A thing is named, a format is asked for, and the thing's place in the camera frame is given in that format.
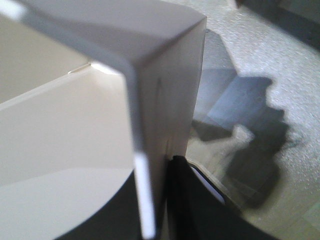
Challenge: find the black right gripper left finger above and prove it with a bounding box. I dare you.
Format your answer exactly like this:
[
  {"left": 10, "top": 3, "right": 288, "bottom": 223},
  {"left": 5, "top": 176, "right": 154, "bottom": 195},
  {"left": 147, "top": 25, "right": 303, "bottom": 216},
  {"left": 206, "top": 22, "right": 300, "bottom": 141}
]
[{"left": 58, "top": 173, "right": 141, "bottom": 240}]

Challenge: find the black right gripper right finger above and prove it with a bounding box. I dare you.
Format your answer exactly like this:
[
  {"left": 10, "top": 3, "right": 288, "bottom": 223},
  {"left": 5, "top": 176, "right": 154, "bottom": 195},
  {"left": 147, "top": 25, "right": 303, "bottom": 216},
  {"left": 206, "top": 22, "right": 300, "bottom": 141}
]
[{"left": 167, "top": 155, "right": 274, "bottom": 240}]

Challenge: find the white plastic trash bin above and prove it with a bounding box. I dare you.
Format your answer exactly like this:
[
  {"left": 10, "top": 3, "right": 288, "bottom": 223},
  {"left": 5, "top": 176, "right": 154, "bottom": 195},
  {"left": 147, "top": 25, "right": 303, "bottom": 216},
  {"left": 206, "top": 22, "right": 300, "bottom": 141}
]
[{"left": 0, "top": 0, "right": 207, "bottom": 240}]

